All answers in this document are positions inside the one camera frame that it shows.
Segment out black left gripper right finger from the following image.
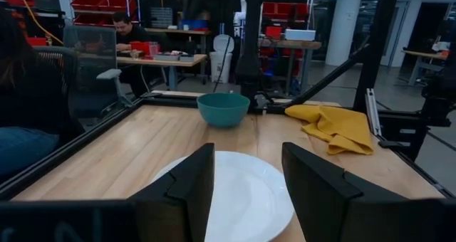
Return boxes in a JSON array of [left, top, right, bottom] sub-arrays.
[[281, 142, 364, 242]]

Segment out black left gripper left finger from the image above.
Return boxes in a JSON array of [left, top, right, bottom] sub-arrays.
[[128, 143, 216, 242]]

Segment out white round plate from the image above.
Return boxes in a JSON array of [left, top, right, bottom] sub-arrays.
[[151, 150, 295, 242]]

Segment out teal bowl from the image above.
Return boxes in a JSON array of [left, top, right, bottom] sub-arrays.
[[196, 92, 251, 129]]

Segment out yellow cloth napkin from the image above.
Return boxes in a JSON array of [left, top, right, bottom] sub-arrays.
[[284, 104, 375, 156]]

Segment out white trash can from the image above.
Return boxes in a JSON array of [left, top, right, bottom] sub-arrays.
[[209, 34, 235, 85]]

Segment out wooden desk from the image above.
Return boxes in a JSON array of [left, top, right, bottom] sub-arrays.
[[401, 48, 450, 87], [115, 53, 208, 92]]

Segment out wooden workbench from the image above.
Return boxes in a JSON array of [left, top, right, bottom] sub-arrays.
[[258, 38, 322, 95]]

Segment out red container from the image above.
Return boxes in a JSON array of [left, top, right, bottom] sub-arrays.
[[129, 41, 160, 60]]

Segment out white box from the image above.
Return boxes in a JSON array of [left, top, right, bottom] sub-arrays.
[[284, 28, 316, 42]]

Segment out grey office chair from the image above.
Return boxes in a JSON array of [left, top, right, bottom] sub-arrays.
[[63, 24, 135, 118]]

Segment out blue bin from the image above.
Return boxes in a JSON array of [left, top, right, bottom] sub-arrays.
[[179, 19, 210, 32]]

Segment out person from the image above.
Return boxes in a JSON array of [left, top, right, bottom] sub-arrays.
[[0, 9, 85, 179], [112, 12, 152, 97]]

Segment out white round pillar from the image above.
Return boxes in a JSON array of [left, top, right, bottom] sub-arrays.
[[324, 0, 363, 67]]

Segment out black mesh office chair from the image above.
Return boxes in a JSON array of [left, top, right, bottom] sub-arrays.
[[33, 45, 80, 129]]

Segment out red bin shelf rack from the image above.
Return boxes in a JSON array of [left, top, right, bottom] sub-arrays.
[[261, 1, 311, 21], [70, 0, 138, 28]]

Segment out silver aluminium bracket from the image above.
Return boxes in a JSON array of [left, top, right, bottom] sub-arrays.
[[365, 88, 383, 137]]

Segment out black diagonal frame strut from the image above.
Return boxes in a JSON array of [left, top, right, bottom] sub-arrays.
[[284, 44, 370, 108]]

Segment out thin black cable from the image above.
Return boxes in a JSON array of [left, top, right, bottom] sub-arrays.
[[212, 35, 232, 93]]

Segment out black vertical frame post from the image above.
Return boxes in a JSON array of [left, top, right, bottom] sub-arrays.
[[352, 0, 402, 112]]

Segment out thick yellow cable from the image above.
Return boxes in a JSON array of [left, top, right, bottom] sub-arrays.
[[14, 0, 65, 46]]

